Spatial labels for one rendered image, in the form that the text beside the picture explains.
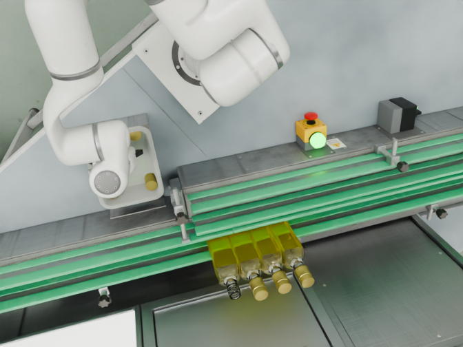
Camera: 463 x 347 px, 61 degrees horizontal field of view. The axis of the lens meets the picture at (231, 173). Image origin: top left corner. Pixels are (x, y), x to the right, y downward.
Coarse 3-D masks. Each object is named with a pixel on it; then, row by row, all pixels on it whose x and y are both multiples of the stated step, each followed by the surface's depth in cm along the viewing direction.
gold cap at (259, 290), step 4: (252, 280) 94; (256, 280) 94; (260, 280) 94; (252, 284) 94; (256, 284) 93; (260, 284) 93; (264, 284) 94; (252, 288) 93; (256, 288) 92; (260, 288) 92; (264, 288) 92; (256, 292) 91; (260, 292) 91; (264, 292) 92; (256, 296) 92; (260, 296) 92; (264, 296) 92; (260, 300) 93
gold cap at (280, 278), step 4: (276, 272) 95; (280, 272) 95; (284, 272) 96; (272, 276) 96; (276, 276) 95; (280, 276) 94; (284, 276) 94; (276, 280) 94; (280, 280) 93; (284, 280) 93; (288, 280) 93; (276, 284) 94; (280, 284) 92; (284, 284) 92; (288, 284) 92; (280, 288) 92; (284, 288) 93; (288, 288) 93; (280, 292) 93; (284, 292) 93
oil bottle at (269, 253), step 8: (248, 232) 109; (256, 232) 107; (264, 232) 106; (256, 240) 104; (264, 240) 104; (272, 240) 103; (256, 248) 102; (264, 248) 101; (272, 248) 101; (264, 256) 99; (272, 256) 99; (280, 256) 99; (264, 264) 98; (272, 264) 98; (280, 264) 99; (264, 272) 100
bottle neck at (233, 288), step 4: (228, 280) 95; (232, 280) 95; (228, 284) 94; (232, 284) 94; (236, 284) 94; (228, 288) 94; (232, 288) 93; (236, 288) 93; (228, 292) 94; (232, 292) 92; (236, 292) 92; (240, 292) 93; (232, 296) 94; (236, 296) 94
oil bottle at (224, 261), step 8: (208, 240) 106; (216, 240) 106; (224, 240) 105; (208, 248) 109; (216, 248) 103; (224, 248) 103; (216, 256) 101; (224, 256) 100; (232, 256) 100; (216, 264) 98; (224, 264) 98; (232, 264) 98; (216, 272) 98; (224, 272) 96; (232, 272) 96; (224, 280) 96
